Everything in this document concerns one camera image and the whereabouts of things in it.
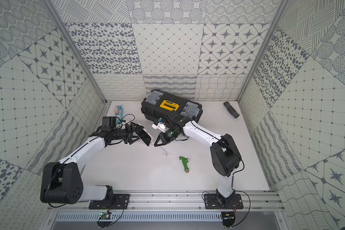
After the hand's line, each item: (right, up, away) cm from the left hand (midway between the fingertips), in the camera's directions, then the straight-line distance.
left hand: (139, 129), depth 84 cm
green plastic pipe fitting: (+27, -21, +3) cm, 35 cm away
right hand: (+12, -9, -5) cm, 15 cm away
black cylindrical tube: (+65, +12, +27) cm, 72 cm away
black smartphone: (+4, -4, -3) cm, 7 cm away
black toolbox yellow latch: (+9, +15, +12) cm, 21 cm away
